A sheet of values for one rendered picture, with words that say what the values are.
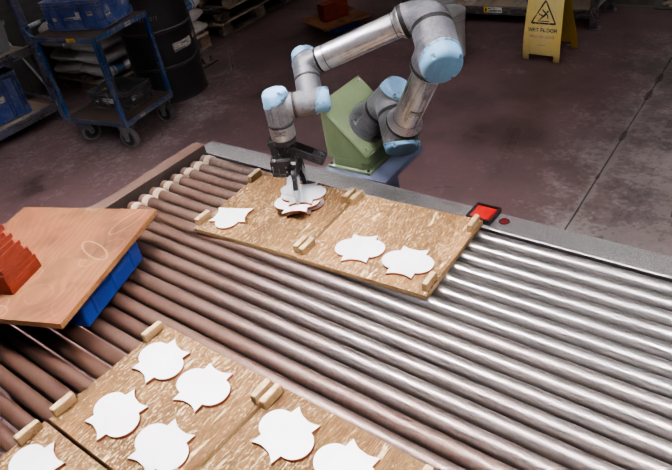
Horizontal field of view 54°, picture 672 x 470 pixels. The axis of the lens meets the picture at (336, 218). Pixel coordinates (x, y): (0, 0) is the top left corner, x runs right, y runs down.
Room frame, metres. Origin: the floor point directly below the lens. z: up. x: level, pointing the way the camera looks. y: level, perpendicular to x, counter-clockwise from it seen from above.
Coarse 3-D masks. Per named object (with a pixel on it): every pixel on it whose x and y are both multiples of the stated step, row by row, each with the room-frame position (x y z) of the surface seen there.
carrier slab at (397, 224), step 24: (360, 216) 1.65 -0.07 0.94; (384, 216) 1.63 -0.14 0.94; (408, 216) 1.60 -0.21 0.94; (432, 216) 1.58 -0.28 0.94; (456, 216) 1.56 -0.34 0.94; (336, 240) 1.55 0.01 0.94; (384, 240) 1.51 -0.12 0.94; (408, 240) 1.49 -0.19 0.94; (432, 240) 1.47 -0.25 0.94; (456, 240) 1.44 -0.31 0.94; (312, 264) 1.48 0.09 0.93; (336, 264) 1.44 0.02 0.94; (360, 264) 1.42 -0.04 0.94; (408, 288) 1.29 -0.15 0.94; (432, 288) 1.27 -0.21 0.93
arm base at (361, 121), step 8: (360, 104) 2.10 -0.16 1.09; (352, 112) 2.10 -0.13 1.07; (360, 112) 2.07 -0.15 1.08; (368, 112) 2.03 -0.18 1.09; (352, 120) 2.07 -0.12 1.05; (360, 120) 2.05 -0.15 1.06; (368, 120) 2.03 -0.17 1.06; (376, 120) 2.02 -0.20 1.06; (352, 128) 2.06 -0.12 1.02; (360, 128) 2.04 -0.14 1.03; (368, 128) 2.03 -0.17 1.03; (376, 128) 2.03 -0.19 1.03; (360, 136) 2.04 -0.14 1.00; (368, 136) 2.03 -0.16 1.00; (376, 136) 2.05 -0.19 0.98
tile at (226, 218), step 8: (224, 208) 1.84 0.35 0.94; (232, 208) 1.83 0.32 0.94; (248, 208) 1.81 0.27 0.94; (216, 216) 1.80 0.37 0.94; (224, 216) 1.79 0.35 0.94; (232, 216) 1.78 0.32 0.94; (240, 216) 1.77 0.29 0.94; (216, 224) 1.75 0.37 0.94; (224, 224) 1.74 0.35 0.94; (232, 224) 1.73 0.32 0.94
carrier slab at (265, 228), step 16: (272, 176) 2.00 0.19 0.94; (240, 192) 1.93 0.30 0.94; (256, 192) 1.91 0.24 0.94; (272, 192) 1.89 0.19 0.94; (336, 192) 1.81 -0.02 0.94; (240, 208) 1.83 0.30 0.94; (256, 208) 1.81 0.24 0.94; (272, 208) 1.79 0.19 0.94; (336, 208) 1.72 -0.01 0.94; (208, 224) 1.78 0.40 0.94; (240, 224) 1.74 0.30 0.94; (256, 224) 1.72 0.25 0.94; (272, 224) 1.70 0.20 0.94; (288, 224) 1.69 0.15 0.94; (304, 224) 1.67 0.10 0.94; (320, 224) 1.65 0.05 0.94; (240, 240) 1.65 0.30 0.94; (256, 240) 1.63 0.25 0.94; (272, 240) 1.62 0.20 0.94; (288, 240) 1.60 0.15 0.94; (288, 256) 1.53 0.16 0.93
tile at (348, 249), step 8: (344, 240) 1.54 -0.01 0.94; (352, 240) 1.53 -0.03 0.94; (360, 240) 1.52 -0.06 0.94; (368, 240) 1.51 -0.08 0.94; (376, 240) 1.51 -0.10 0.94; (336, 248) 1.50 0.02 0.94; (344, 248) 1.50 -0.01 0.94; (352, 248) 1.49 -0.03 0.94; (360, 248) 1.48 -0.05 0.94; (368, 248) 1.48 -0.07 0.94; (376, 248) 1.47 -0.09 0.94; (384, 248) 1.46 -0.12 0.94; (344, 256) 1.46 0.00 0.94; (352, 256) 1.45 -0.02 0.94; (360, 256) 1.45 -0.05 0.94; (368, 256) 1.44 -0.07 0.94; (376, 256) 1.44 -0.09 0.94
